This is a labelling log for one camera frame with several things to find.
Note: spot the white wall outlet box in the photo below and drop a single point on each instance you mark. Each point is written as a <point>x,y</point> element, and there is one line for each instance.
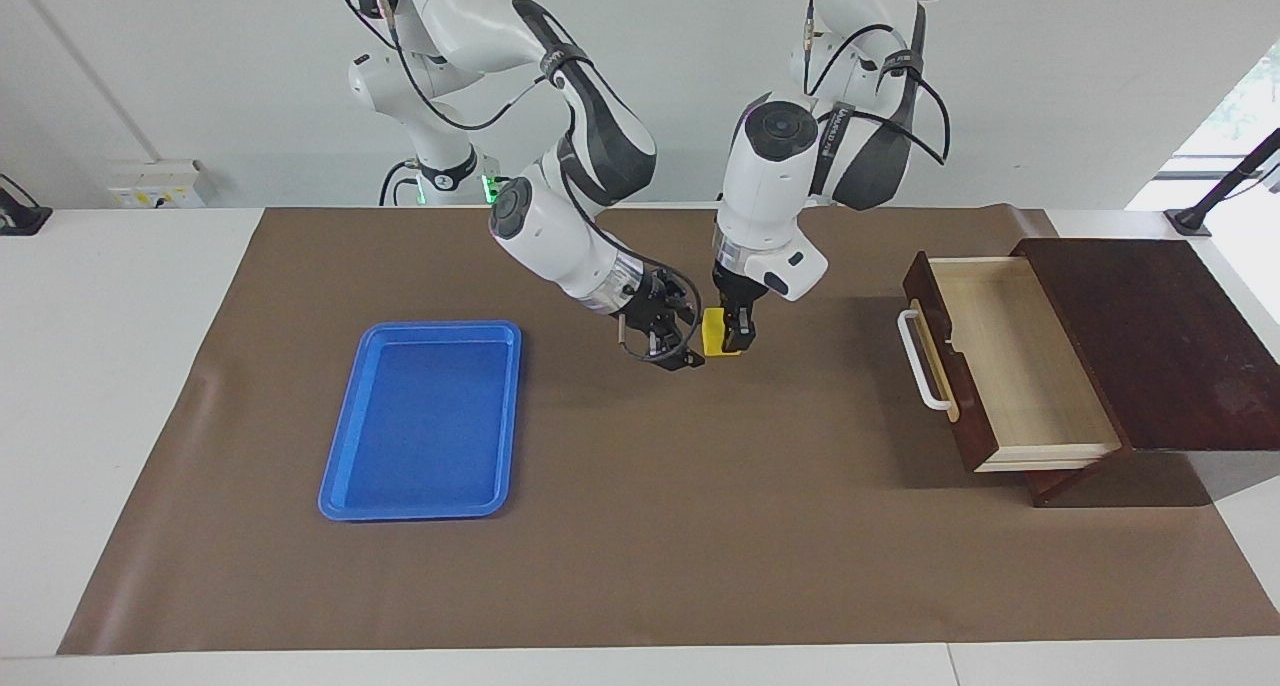
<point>155,186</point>

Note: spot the brown table mat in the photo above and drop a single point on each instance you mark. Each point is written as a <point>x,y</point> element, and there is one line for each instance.
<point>720,526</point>

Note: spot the dark wooden cabinet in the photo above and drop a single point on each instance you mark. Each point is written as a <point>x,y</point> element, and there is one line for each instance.
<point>1170,346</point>

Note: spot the black angled stand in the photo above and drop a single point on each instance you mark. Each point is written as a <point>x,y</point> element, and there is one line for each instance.
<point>1225,186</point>

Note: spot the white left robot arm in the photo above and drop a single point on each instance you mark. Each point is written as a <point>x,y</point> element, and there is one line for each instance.
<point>780,176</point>

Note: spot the yellow cube block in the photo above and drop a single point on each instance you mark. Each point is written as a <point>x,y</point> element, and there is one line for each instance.
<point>712,334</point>

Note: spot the blue plastic tray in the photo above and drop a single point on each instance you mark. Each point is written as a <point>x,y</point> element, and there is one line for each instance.
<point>425,426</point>

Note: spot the black mount base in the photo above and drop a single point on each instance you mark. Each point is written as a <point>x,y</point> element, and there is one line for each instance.
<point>22,218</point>

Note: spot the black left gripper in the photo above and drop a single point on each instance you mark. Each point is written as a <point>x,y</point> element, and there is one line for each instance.
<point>742,291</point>

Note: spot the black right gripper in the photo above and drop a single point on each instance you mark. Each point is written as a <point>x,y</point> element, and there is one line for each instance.
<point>655,311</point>

